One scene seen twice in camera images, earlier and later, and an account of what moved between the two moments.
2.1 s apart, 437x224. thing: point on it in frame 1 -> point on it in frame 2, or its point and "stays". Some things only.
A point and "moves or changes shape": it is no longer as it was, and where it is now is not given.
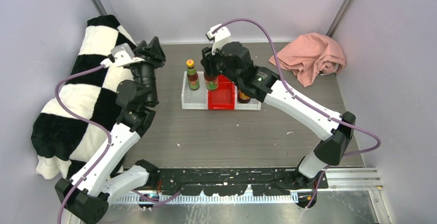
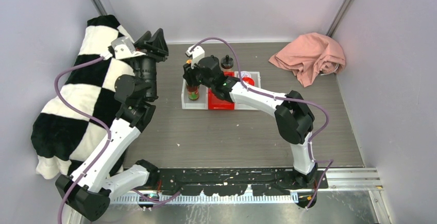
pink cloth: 309,54 stays
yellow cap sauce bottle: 212,82 moves or changes shape
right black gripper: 208,61 -> 189,74
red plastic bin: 223,98 stays
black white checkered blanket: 63,146 stays
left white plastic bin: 197,99 stays
